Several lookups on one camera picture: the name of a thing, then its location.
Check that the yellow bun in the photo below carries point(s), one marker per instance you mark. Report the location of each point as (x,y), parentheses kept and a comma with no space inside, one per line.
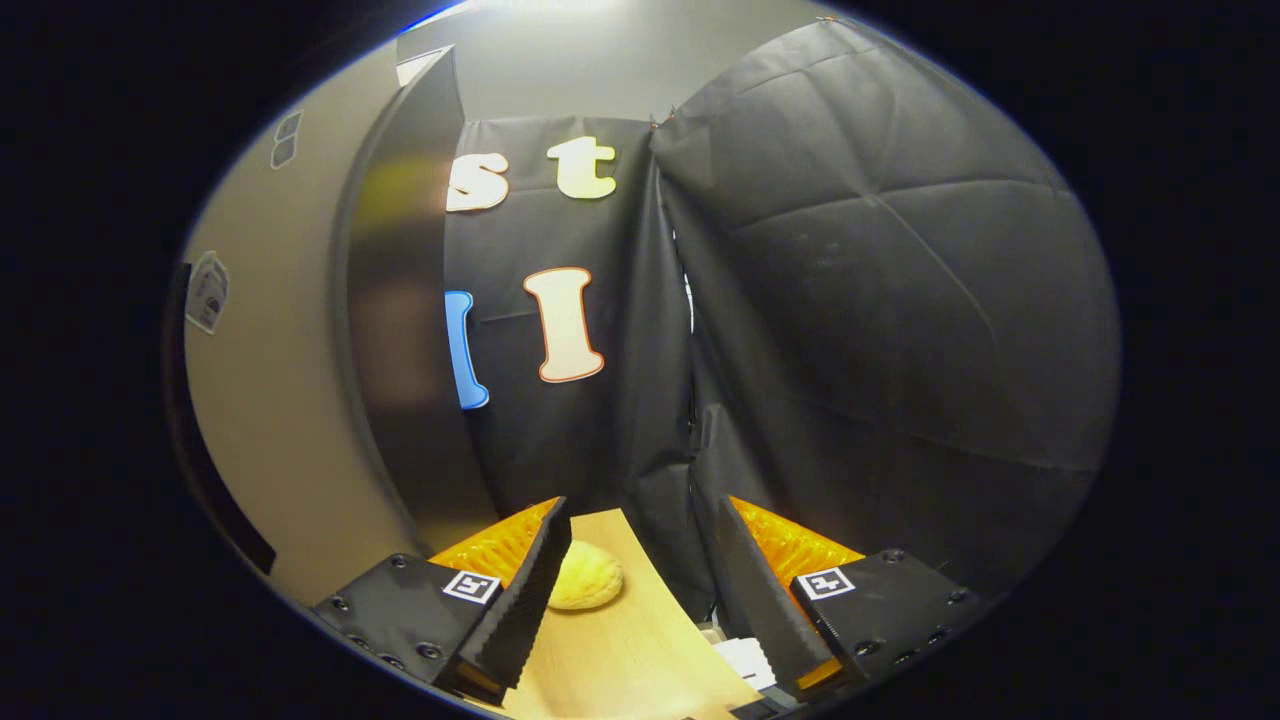
(588,578)

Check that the small white object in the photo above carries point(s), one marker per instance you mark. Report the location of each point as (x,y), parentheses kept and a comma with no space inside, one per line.
(745,662)

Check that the grey double-door shoe cabinet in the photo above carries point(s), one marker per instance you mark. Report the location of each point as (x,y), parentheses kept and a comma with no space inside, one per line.
(400,300)

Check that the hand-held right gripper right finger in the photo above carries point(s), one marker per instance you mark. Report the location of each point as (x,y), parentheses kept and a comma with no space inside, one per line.
(760,600)

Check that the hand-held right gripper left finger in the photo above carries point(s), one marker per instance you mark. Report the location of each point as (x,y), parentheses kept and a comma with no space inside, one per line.
(525,600)

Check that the black backdrop cloth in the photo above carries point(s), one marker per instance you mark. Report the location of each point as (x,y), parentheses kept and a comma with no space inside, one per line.
(900,300)

